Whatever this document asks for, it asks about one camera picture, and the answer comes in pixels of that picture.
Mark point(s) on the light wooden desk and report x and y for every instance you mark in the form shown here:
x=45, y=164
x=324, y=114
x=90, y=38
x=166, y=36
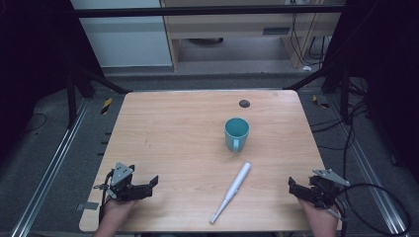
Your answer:
x=230, y=26

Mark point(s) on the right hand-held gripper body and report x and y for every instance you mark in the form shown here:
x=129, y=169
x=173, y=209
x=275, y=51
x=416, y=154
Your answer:
x=324, y=189

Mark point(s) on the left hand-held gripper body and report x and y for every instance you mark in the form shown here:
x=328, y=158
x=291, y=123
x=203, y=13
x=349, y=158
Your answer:
x=122, y=184

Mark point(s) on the teal cup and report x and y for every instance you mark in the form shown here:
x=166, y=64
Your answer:
x=236, y=133

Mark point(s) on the black curtain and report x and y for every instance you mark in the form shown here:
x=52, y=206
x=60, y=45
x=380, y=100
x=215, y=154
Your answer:
x=33, y=49
x=388, y=65

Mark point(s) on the small white floor object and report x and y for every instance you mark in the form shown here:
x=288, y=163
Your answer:
x=306, y=68

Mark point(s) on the black yellow striped tape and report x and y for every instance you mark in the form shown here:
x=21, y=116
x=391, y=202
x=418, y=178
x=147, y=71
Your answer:
x=320, y=102
x=106, y=106

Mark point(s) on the grey tape strip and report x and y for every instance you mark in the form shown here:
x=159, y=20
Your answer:
x=87, y=206

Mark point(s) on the person's right hand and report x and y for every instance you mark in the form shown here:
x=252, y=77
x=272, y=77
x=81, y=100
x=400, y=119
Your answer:
x=318, y=214

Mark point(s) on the white electric toothbrush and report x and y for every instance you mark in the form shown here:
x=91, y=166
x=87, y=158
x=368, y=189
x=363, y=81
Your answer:
x=232, y=190

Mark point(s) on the person's left hand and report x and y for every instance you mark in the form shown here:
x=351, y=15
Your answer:
x=119, y=205

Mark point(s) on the aluminium floor rail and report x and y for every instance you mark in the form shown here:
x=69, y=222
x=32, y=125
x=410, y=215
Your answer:
x=369, y=164
x=49, y=171

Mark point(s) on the black metal stand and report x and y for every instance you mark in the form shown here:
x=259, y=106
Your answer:
x=344, y=95
x=71, y=98

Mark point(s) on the black horizontal frame bar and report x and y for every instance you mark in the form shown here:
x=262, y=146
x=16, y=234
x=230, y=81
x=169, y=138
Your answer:
x=197, y=11

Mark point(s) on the white cabinet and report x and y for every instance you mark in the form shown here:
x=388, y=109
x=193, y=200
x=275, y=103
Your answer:
x=125, y=42

